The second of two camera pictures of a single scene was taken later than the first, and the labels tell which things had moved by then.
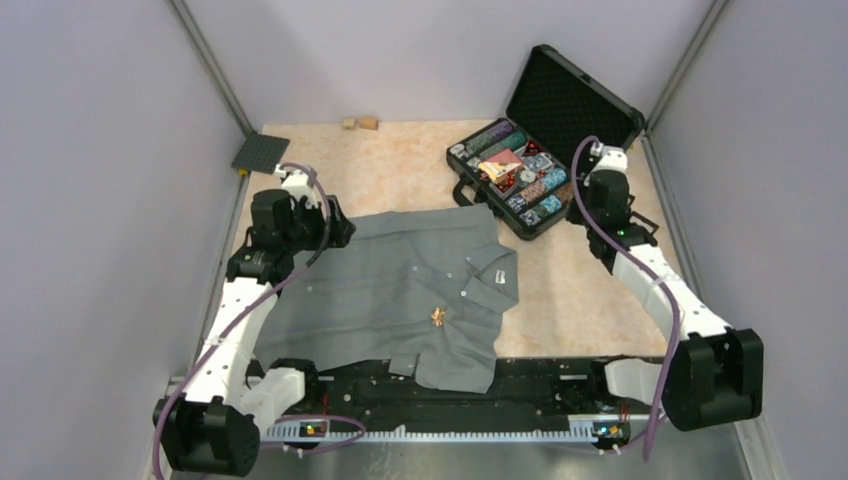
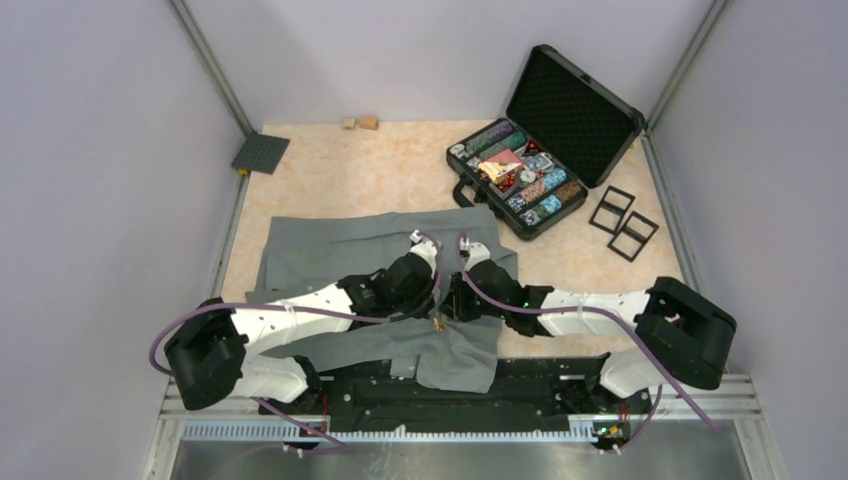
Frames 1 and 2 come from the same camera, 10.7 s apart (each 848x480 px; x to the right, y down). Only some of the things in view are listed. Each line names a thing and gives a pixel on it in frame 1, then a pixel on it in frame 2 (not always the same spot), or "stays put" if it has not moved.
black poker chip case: (521, 165) stays put
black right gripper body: (573, 214) -> (468, 305)
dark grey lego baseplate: (260, 153) stays put
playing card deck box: (502, 166) stays put
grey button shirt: (422, 290) stays put
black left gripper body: (311, 231) -> (417, 305)
